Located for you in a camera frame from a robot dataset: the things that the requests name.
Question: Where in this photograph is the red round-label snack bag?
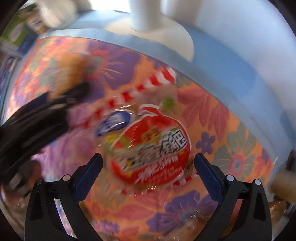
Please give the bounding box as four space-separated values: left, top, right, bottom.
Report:
81 67 197 196

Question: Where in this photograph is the amber ribbed glass bowl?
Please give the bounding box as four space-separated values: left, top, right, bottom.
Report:
269 157 295 226

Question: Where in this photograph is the green and blue book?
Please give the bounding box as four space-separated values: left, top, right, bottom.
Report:
1 1 48 55

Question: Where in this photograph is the floral orange table mat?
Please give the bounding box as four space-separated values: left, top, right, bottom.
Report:
8 37 273 240

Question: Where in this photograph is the white ceramic vase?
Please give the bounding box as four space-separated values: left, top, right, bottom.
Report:
36 0 78 28

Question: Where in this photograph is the white lamp stand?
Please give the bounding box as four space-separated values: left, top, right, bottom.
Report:
105 0 195 62

